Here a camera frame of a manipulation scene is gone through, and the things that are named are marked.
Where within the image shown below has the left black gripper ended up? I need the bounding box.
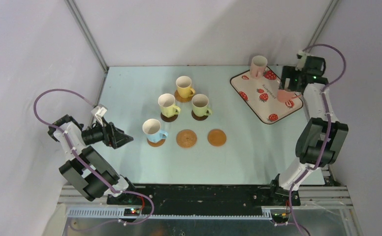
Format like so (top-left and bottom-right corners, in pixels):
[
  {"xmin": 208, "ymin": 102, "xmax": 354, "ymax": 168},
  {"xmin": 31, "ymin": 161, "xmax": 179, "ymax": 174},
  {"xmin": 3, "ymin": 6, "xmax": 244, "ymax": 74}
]
[{"xmin": 80, "ymin": 117, "xmax": 132, "ymax": 149}]

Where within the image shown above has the blue mug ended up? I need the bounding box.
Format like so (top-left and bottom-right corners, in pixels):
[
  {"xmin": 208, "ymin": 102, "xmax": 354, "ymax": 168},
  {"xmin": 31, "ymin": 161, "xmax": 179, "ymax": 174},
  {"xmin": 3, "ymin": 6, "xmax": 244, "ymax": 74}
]
[{"xmin": 142, "ymin": 118, "xmax": 168, "ymax": 144}]

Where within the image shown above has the pink mug with handle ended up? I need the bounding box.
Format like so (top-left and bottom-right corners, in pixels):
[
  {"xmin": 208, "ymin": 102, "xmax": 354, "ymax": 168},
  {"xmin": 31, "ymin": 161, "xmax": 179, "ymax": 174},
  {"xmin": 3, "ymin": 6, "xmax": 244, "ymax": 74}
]
[{"xmin": 277, "ymin": 89, "xmax": 301, "ymax": 103}]

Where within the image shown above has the light wooden coaster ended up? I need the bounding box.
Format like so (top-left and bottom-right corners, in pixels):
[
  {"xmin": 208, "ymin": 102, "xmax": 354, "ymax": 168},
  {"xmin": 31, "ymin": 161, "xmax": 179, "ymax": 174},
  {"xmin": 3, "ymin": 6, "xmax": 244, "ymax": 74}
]
[
  {"xmin": 207, "ymin": 129, "xmax": 227, "ymax": 147},
  {"xmin": 147, "ymin": 139, "xmax": 166, "ymax": 147}
]

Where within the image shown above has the dark wooden coaster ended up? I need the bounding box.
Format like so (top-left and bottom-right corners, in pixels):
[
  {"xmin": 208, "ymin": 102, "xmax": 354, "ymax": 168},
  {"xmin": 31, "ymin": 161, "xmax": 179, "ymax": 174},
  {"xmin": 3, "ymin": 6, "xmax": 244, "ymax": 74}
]
[
  {"xmin": 160, "ymin": 113, "xmax": 178, "ymax": 122},
  {"xmin": 191, "ymin": 111, "xmax": 210, "ymax": 121}
]

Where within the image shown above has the yellow-green mug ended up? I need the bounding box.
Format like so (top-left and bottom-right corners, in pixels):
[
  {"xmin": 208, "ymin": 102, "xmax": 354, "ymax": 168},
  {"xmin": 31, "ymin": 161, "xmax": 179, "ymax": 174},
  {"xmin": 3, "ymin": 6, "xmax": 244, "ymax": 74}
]
[{"xmin": 158, "ymin": 93, "xmax": 181, "ymax": 118}]

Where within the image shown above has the woven rattan coaster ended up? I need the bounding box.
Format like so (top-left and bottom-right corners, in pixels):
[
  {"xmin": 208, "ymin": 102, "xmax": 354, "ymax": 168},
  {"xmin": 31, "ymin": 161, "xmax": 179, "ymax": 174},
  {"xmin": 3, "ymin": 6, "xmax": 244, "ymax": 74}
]
[
  {"xmin": 174, "ymin": 90, "xmax": 194, "ymax": 103},
  {"xmin": 176, "ymin": 129, "xmax": 197, "ymax": 148}
]

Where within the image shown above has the yellow mug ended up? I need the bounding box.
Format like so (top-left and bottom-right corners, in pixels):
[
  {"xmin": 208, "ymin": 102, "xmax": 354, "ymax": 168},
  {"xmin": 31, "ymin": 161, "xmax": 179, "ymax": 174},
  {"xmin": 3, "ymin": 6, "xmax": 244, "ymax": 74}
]
[{"xmin": 175, "ymin": 76, "xmax": 195, "ymax": 98}]

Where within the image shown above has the green mug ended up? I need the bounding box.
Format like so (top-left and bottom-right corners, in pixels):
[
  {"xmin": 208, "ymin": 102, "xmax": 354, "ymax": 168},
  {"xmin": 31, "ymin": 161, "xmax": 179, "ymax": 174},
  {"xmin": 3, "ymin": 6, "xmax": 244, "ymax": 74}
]
[{"xmin": 191, "ymin": 94, "xmax": 212, "ymax": 117}]

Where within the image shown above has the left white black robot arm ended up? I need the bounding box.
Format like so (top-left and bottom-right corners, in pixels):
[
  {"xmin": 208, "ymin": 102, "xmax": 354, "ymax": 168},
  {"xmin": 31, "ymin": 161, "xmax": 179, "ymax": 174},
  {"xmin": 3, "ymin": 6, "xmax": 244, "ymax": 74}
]
[{"xmin": 48, "ymin": 115, "xmax": 138, "ymax": 205}]

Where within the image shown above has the strawberry pattern tray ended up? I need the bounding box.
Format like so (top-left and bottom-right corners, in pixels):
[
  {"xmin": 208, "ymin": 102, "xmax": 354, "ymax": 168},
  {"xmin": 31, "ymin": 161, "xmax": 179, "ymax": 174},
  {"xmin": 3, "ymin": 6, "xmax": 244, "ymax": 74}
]
[{"xmin": 230, "ymin": 67, "xmax": 304, "ymax": 124}]

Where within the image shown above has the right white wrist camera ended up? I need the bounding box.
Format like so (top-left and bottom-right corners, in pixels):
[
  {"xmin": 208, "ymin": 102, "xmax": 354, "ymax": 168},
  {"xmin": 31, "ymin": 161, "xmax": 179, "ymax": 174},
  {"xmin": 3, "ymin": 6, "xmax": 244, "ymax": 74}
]
[{"xmin": 295, "ymin": 50, "xmax": 310, "ymax": 71}]

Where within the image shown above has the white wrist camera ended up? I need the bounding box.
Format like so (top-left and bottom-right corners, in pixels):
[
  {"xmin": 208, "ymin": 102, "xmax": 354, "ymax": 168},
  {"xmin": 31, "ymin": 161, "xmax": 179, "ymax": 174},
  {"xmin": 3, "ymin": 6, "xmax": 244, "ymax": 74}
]
[
  {"xmin": 295, "ymin": 50, "xmax": 310, "ymax": 71},
  {"xmin": 91, "ymin": 104, "xmax": 108, "ymax": 126}
]

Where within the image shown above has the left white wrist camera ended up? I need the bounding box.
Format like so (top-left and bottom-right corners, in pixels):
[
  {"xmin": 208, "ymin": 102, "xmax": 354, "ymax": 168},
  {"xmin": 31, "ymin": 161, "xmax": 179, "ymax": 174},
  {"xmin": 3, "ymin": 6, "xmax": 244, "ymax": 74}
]
[{"xmin": 91, "ymin": 104, "xmax": 108, "ymax": 126}]

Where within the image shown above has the aluminium frame rail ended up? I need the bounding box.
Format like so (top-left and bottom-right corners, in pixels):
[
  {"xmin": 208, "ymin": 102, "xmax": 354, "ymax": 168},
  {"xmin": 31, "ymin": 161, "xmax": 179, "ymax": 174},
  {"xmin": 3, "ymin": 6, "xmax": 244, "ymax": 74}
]
[{"xmin": 58, "ymin": 184, "xmax": 353, "ymax": 221}]

